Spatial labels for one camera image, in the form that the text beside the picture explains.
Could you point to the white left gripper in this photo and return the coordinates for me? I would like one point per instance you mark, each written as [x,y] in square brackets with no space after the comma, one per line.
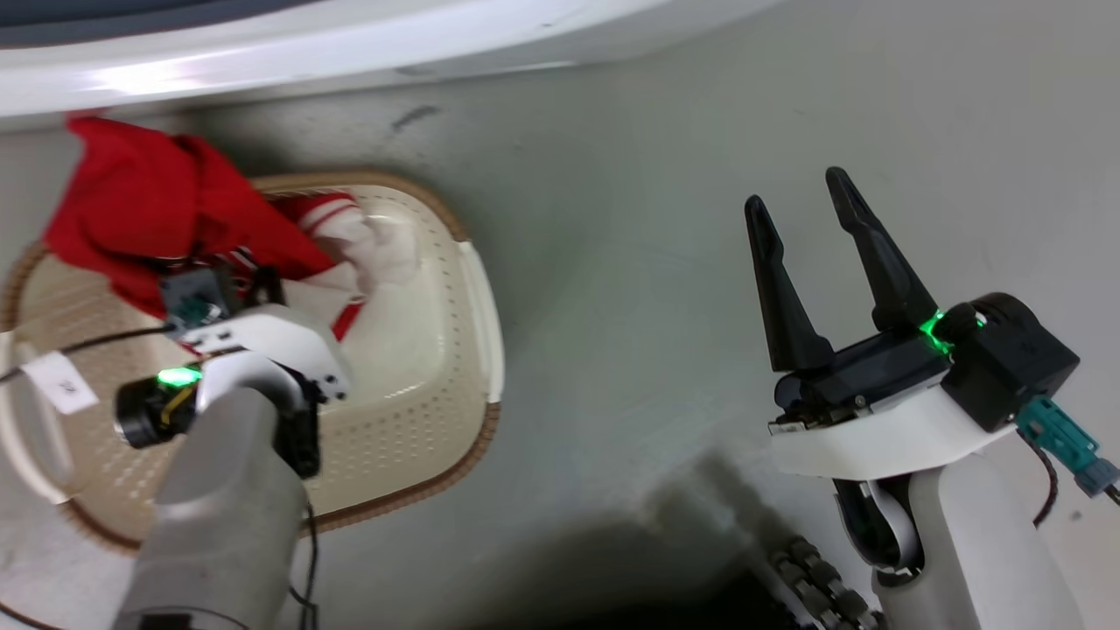
[271,337]

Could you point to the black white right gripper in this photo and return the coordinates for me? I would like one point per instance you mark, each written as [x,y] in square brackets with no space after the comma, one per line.
[875,411]

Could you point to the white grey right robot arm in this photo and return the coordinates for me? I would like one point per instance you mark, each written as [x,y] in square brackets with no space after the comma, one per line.
[971,551]

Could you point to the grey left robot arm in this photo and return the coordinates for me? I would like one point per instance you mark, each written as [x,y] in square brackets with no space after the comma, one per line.
[219,525]

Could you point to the cream laundry basket brown rim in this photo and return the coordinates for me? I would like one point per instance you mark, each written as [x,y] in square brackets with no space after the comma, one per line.
[420,367]

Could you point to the white washing machine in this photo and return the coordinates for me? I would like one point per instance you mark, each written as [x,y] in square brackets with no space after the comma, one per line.
[262,52]

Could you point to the white red striped garment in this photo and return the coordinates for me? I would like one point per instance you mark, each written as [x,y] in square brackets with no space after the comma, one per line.
[372,241]

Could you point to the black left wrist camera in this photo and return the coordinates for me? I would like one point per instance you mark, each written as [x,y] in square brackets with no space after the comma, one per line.
[144,416]

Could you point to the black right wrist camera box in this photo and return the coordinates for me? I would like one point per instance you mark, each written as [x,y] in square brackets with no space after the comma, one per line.
[1006,359]

